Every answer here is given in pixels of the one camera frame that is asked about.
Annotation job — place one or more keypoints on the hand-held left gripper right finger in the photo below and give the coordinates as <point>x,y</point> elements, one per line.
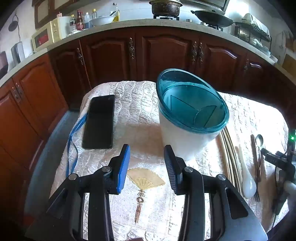
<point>172,172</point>

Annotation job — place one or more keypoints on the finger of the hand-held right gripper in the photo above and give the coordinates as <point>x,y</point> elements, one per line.
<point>276,160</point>

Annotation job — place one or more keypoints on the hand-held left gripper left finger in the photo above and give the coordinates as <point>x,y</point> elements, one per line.
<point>124,166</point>

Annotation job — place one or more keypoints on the dark brown chopstick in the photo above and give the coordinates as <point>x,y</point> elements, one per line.
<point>254,150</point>
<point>256,162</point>

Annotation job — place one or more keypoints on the metal spoon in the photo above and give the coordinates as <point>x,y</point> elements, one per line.
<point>260,140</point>

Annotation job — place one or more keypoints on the white utensil holder teal lid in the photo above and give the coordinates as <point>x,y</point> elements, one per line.
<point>180,139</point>

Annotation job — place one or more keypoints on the white ceramic spoon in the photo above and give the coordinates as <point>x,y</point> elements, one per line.
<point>248,187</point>

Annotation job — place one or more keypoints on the metal fork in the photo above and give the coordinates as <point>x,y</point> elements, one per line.
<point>256,194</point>

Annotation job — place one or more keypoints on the person's right hand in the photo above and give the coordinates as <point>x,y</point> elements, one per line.
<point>291,186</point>

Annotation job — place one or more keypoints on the black smartphone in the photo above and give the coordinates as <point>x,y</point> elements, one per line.
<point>99,120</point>

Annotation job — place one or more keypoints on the white quilted tablecloth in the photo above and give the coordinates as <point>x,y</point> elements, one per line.
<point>138,111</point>

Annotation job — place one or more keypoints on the white cutting board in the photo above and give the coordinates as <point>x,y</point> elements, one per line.
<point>281,47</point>

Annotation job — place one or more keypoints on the dark wooden kitchen cabinet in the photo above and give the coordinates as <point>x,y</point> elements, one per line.
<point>161,53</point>

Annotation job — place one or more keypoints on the black dish rack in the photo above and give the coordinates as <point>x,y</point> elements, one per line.
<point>245,33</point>

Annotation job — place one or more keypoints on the white dishes on rack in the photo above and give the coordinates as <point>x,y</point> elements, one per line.
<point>256,24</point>

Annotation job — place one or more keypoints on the grey stone countertop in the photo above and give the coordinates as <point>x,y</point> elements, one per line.
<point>138,23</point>

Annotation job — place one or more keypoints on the white mixing bowl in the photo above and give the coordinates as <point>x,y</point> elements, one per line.
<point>101,20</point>

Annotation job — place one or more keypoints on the clear bottle blue liquid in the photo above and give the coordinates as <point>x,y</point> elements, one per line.
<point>87,21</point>

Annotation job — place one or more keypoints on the small sauce bottle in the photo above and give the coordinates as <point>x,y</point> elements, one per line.
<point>72,24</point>

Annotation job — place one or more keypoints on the dark sauce bottle red label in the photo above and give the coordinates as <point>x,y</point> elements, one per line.
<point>79,20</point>

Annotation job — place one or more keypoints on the cream microwave oven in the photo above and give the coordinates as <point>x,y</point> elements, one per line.
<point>44,37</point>

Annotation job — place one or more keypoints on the white container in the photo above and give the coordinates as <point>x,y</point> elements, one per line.
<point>63,26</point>

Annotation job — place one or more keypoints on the yellow cooking oil bottle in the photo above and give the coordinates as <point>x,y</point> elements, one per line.
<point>115,14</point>

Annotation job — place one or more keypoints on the black wok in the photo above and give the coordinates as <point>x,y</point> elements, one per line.
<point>212,18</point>

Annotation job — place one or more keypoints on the gas stove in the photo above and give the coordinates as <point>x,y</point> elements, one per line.
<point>166,18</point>

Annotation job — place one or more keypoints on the clear bottle yellow cap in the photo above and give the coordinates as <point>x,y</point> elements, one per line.
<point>94,14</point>

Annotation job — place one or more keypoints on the silver countertop appliance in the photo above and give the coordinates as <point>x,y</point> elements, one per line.
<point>18,52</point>

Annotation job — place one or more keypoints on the range hood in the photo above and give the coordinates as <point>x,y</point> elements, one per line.
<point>218,4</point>

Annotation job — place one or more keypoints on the dark cooking pot with lid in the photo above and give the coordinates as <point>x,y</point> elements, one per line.
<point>165,7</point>

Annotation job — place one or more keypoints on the wooden wall cabinet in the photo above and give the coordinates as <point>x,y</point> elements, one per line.
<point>46,10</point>

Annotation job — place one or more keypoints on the dark wall-hung utensil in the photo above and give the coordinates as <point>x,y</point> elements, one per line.
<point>13,25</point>

